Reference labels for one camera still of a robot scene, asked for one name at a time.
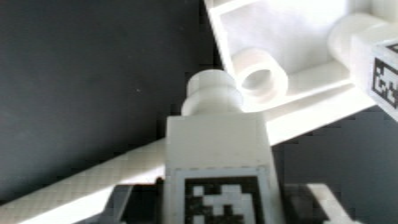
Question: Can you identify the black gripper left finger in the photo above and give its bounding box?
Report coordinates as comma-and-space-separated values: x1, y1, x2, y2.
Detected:
88, 178, 164, 224

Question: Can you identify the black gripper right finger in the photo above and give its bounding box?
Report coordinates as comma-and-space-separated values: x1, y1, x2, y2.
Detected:
278, 182, 367, 224

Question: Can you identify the white chair seat part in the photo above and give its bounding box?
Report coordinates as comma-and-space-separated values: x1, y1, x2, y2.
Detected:
203, 0, 398, 112

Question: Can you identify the white chair leg with marker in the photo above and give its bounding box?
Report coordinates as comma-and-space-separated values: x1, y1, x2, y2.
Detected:
351, 23, 398, 122

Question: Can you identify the white U-shaped fence frame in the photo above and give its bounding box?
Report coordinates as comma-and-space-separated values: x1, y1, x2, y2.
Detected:
0, 83, 374, 224

